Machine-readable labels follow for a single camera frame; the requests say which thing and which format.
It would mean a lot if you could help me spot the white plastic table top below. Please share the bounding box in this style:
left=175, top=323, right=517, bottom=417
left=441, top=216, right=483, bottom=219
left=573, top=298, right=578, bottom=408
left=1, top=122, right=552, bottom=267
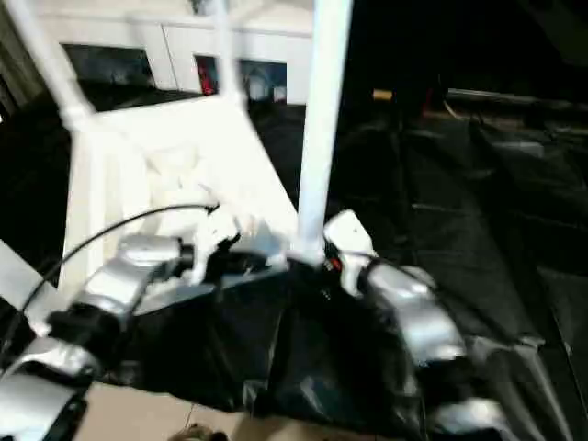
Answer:
left=37, top=92, right=313, bottom=332

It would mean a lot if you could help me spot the white plastic table leg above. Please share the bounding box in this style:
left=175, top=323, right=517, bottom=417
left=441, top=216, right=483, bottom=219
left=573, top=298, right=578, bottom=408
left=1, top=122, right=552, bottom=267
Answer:
left=0, top=237, right=58, bottom=322
left=290, top=0, right=356, bottom=266
left=209, top=0, right=247, bottom=104
left=5, top=0, right=97, bottom=130

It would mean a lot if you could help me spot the black left robot foot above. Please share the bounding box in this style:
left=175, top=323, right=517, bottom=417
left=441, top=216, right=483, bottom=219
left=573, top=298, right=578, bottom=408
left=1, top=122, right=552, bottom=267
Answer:
left=170, top=424, right=226, bottom=441

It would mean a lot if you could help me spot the glossy black mat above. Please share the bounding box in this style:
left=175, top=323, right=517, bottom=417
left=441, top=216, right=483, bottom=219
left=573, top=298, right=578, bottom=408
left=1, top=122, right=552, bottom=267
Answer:
left=0, top=87, right=588, bottom=437

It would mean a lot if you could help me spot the small red bottle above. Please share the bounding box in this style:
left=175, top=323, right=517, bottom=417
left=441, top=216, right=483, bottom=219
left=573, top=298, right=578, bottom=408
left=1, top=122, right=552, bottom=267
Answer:
left=198, top=60, right=214, bottom=95

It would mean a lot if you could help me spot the white cabinet with glass doors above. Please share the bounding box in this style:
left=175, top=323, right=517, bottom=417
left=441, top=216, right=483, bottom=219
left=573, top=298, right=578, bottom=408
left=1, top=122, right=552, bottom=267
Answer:
left=28, top=0, right=318, bottom=107

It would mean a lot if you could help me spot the grey curtain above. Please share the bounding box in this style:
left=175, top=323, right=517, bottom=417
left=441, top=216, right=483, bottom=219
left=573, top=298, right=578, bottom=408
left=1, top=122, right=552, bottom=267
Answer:
left=0, top=9, right=42, bottom=116

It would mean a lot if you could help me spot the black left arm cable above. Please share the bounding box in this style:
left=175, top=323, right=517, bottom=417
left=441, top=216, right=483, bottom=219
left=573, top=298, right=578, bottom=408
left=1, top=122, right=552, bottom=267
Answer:
left=0, top=204, right=220, bottom=368

